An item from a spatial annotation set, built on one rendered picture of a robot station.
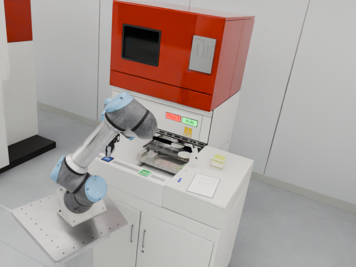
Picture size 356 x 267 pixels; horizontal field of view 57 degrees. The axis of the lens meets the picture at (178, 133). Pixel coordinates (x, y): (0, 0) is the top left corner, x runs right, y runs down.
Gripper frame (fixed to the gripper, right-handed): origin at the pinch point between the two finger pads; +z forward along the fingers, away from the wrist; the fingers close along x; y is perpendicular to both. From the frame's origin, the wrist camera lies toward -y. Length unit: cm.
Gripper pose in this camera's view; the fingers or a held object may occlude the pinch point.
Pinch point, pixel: (106, 157)
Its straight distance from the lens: 198.5
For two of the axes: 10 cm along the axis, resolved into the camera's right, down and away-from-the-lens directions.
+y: 4.3, -3.2, 8.5
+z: -1.2, 9.1, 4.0
